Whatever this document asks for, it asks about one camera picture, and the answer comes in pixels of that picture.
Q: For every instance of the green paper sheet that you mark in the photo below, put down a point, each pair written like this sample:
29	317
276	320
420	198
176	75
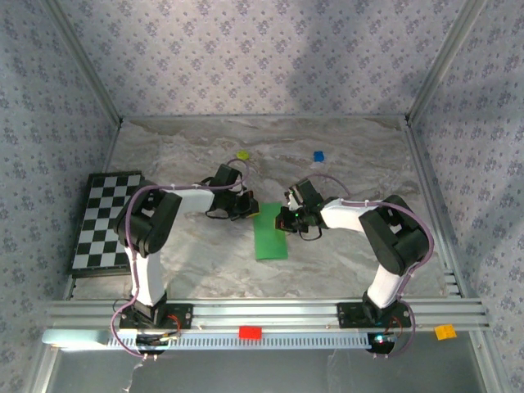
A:
270	241

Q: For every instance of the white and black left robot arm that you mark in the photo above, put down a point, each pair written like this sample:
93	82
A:
147	270

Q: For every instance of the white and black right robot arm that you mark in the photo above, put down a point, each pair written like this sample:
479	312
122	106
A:
393	241

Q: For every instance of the lime green toy brick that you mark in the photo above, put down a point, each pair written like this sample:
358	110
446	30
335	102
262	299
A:
243	156

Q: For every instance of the blue toy brick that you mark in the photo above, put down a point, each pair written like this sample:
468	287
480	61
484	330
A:
319	156

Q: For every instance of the red toy brick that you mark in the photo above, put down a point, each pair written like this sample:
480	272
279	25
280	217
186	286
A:
250	332

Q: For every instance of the black and white checkerboard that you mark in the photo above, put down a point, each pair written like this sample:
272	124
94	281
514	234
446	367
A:
98	221

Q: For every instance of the orange toy brick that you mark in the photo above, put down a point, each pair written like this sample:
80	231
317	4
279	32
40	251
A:
445	332

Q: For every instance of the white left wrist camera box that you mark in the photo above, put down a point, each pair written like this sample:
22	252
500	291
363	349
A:
245	192

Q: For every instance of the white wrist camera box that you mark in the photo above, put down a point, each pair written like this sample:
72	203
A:
245	192
291	200

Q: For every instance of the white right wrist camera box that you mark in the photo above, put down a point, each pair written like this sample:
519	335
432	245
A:
291	200

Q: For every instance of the thin aluminium rear rail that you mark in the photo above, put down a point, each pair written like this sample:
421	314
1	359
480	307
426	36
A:
266	117

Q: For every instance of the long aluminium mounting rail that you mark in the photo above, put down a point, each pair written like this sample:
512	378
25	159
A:
266	313

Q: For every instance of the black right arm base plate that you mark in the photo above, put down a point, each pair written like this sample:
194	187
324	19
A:
348	315

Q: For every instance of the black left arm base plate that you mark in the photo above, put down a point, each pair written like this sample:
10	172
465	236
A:
184	315

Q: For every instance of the aluminium corner post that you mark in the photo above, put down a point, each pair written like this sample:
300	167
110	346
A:
442	61
84	61

